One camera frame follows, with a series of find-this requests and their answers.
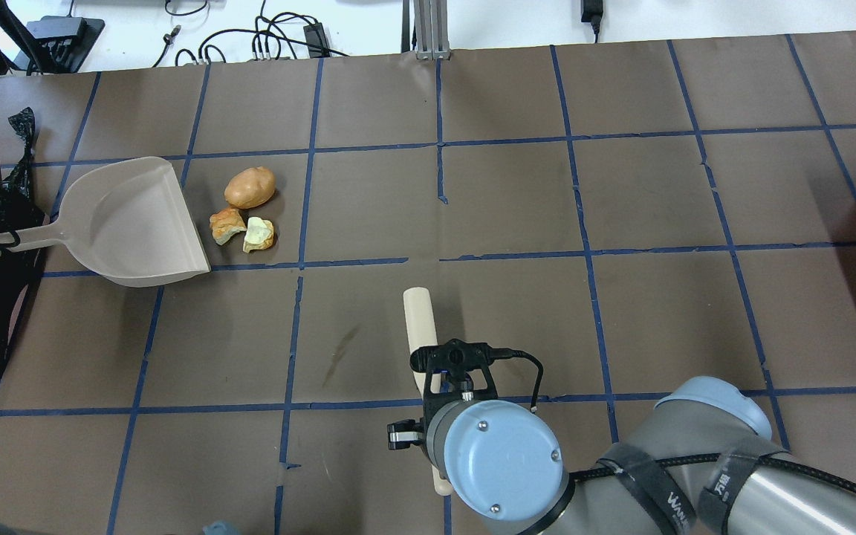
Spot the aluminium frame post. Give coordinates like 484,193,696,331
401,1,451,60

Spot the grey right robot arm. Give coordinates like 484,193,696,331
387,339,856,534

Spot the black power adapter on desk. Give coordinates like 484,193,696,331
303,23,331,57

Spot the white plastic dustpan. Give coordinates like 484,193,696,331
0,157,211,288

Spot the brown potato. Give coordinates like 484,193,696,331
224,166,276,210

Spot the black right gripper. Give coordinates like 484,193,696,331
388,339,519,451

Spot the pale bread piece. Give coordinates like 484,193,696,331
242,216,276,253

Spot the orange bread piece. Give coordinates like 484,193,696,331
210,207,247,246

